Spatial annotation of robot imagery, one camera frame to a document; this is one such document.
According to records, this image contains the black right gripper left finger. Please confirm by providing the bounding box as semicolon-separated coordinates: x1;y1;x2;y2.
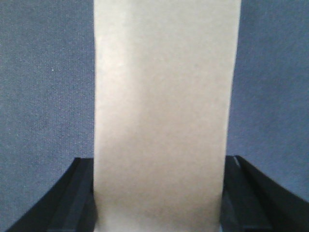
8;158;98;232

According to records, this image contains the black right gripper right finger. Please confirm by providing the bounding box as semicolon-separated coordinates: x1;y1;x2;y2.
221;156;309;232

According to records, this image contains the tall brown cardboard box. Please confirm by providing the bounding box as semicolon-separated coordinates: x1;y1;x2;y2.
94;0;241;232

